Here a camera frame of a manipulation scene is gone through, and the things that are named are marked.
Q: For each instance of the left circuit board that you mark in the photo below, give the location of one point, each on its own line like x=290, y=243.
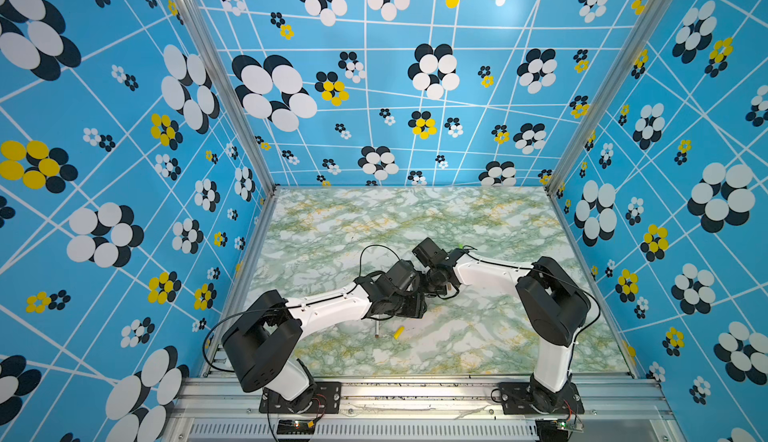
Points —
x=296, y=427

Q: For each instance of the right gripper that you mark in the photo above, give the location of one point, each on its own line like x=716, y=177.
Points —
x=438, y=292

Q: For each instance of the right circuit board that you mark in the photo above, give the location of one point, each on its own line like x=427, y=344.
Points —
x=557, y=430

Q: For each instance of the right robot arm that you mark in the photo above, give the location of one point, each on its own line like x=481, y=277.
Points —
x=556, y=308

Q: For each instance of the corner aluminium post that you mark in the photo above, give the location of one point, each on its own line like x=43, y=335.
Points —
x=635, y=43
x=203, y=42

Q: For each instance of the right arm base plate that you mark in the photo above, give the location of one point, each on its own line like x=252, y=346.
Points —
x=524, y=398

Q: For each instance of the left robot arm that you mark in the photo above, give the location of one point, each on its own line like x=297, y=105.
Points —
x=260, y=341

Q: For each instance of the left corner aluminium post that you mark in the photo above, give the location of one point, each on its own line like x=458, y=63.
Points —
x=203, y=42

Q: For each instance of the aluminium front rail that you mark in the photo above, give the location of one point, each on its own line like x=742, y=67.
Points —
x=617, y=408

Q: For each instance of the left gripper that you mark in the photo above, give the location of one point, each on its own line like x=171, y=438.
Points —
x=418, y=307

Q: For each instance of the right corner aluminium post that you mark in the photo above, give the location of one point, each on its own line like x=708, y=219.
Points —
x=635, y=43

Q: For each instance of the circuit board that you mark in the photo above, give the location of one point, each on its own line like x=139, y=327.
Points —
x=296, y=427
x=557, y=430

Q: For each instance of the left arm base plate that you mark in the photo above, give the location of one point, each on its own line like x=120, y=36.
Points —
x=321, y=398

